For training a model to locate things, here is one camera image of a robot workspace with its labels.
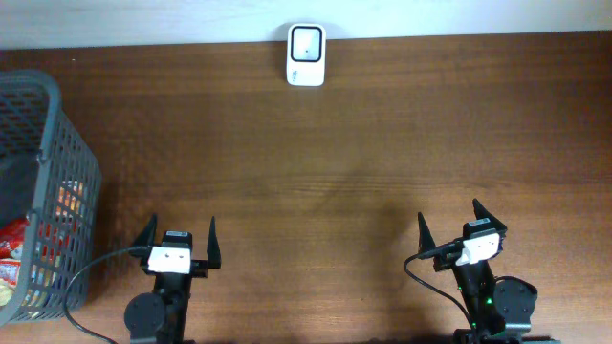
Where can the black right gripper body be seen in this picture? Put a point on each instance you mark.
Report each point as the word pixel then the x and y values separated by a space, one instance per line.
pixel 481 268

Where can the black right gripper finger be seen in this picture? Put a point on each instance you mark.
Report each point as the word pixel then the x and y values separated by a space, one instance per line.
pixel 481 213
pixel 426 241

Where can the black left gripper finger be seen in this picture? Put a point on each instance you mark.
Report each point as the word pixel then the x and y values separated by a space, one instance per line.
pixel 213 248
pixel 147 236

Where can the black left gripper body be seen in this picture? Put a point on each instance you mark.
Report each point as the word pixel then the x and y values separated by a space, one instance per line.
pixel 182 282

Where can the red snack bag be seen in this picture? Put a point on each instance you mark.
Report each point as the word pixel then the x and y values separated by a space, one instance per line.
pixel 13 238

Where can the orange small carton box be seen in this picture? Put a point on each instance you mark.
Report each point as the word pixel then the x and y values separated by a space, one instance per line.
pixel 71 198

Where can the yellow snack bag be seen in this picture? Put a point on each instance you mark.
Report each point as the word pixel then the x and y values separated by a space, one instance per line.
pixel 9 274

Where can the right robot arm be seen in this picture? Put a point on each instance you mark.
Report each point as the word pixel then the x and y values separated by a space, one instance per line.
pixel 497 308

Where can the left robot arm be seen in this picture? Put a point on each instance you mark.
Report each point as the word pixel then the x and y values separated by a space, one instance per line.
pixel 159 316

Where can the white barcode scanner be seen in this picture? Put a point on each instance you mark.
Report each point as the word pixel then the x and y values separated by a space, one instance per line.
pixel 306 55

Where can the grey plastic mesh basket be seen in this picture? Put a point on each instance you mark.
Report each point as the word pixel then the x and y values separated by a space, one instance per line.
pixel 40 149

